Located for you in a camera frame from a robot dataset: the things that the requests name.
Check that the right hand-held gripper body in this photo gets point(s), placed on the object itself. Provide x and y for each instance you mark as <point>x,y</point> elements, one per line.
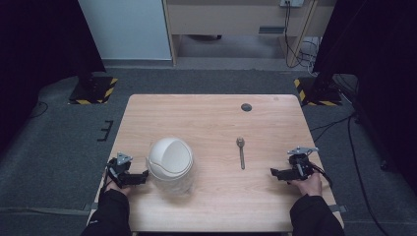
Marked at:
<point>300,164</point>

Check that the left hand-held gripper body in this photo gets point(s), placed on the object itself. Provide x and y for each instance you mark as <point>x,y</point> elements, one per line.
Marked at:
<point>120,165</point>

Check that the person's left hand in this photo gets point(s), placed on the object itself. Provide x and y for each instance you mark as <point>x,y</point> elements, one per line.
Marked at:
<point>115,188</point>

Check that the person's right hand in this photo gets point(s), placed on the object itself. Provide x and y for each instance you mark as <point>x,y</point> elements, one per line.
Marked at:
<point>309,185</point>

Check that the white swing-lid trash can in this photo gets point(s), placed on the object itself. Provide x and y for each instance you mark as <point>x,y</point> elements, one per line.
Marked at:
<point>170,165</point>

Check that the black striped stand base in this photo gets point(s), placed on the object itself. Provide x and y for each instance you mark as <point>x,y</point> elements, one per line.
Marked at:
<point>319,93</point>
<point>93,91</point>

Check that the dark round table grommet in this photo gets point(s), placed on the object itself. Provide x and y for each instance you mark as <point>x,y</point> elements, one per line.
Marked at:
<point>246,107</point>

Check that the white cabinet panel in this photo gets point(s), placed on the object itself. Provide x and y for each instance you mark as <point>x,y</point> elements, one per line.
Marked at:
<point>124,29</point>

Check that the black curtain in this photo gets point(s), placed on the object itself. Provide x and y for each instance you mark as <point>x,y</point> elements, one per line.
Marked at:
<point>380,49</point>
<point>39,52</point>

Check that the light wooden desk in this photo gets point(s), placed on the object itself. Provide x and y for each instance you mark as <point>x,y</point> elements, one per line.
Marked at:
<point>229,19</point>

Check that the grey power strip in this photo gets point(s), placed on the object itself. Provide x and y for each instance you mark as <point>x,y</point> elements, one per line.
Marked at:
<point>291,3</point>

